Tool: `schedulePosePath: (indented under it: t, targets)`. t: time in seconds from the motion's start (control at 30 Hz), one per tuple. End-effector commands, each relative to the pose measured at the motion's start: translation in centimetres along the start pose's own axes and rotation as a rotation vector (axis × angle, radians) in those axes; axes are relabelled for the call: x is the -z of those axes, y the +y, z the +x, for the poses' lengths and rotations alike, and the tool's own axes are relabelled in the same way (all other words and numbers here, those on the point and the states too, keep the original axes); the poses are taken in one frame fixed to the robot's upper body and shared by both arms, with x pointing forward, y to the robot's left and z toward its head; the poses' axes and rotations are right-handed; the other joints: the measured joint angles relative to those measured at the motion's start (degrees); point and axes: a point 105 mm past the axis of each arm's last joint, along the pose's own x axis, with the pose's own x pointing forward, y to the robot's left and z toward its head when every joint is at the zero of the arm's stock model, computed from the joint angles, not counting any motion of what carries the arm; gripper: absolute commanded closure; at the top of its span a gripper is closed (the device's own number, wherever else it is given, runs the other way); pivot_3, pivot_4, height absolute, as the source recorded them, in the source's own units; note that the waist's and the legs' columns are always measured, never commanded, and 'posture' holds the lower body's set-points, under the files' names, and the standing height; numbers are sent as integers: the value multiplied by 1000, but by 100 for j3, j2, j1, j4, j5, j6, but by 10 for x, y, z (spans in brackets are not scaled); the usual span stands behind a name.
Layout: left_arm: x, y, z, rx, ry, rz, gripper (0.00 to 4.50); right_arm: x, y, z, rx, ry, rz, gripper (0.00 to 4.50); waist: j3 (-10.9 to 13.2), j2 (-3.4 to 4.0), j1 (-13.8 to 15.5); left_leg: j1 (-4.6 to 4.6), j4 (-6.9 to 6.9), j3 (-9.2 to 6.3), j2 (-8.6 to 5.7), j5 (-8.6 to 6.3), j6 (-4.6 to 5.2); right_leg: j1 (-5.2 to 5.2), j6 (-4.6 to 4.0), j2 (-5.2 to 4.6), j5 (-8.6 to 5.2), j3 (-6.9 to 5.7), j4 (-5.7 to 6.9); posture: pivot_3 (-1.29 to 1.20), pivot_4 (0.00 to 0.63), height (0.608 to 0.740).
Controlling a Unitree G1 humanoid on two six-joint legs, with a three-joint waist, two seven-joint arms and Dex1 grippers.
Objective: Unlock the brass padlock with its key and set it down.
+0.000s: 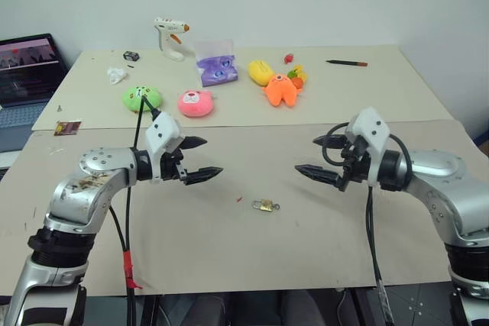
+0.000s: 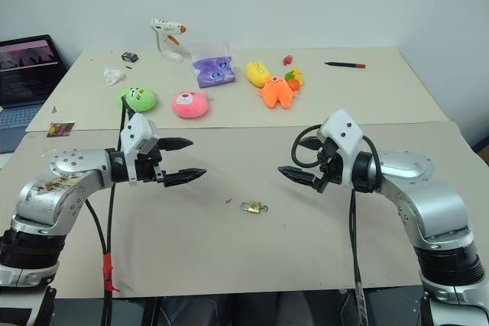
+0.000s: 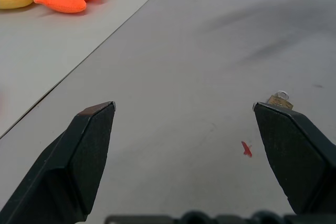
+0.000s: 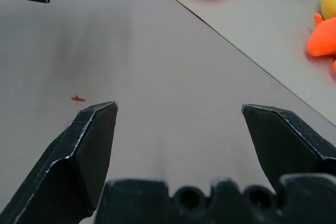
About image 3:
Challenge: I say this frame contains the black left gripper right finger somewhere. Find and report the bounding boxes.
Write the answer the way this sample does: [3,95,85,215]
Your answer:
[252,102,336,216]

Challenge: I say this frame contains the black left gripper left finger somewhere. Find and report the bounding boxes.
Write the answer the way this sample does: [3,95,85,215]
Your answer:
[0,101,117,224]

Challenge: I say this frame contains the red cross mark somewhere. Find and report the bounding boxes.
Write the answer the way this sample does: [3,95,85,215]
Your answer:
[241,141,253,158]

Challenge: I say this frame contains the brass padlock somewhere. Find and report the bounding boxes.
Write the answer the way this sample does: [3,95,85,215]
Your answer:
[268,90,293,111]

